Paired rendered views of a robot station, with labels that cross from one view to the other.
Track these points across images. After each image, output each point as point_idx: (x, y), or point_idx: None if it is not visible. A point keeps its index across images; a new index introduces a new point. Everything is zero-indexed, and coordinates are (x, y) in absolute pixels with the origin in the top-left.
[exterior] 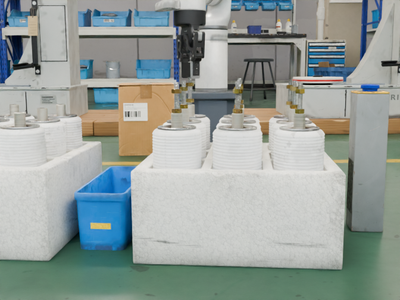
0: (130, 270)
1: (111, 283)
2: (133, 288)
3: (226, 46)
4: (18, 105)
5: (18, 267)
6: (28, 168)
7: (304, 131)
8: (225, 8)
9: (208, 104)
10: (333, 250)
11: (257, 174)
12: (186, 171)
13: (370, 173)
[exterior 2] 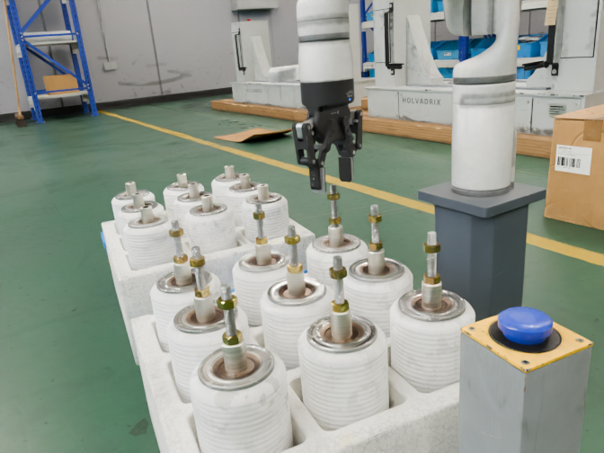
0: (131, 424)
1: (89, 430)
2: (79, 451)
3: (495, 114)
4: (244, 176)
5: (116, 359)
6: (124, 270)
7: (199, 383)
8: (499, 39)
9: (447, 215)
10: None
11: (156, 408)
12: (144, 349)
13: None
